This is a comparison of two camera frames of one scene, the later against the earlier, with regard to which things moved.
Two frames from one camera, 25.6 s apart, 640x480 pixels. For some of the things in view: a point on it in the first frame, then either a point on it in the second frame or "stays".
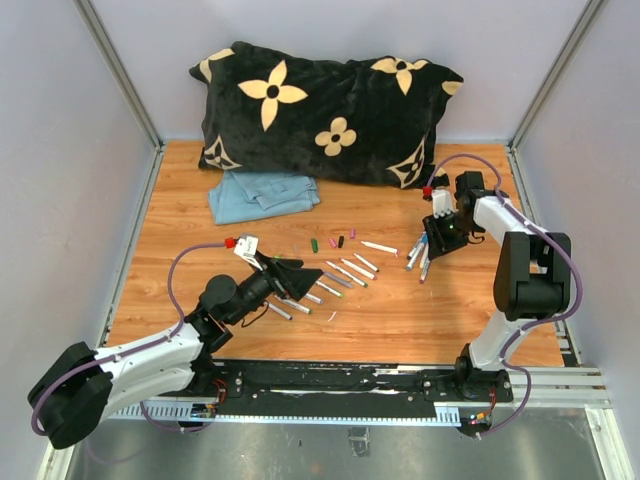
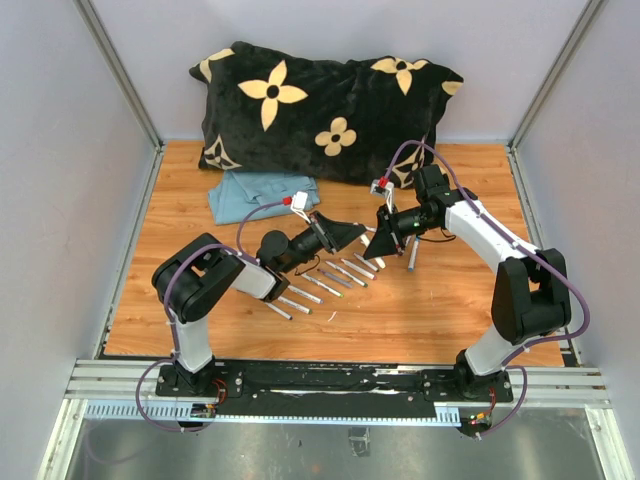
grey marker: (338, 279) stays
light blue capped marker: (314, 298) stays
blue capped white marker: (279, 310) stays
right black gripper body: (447, 233) to (403, 224)
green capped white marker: (296, 306) stays
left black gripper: (294, 281) to (341, 233)
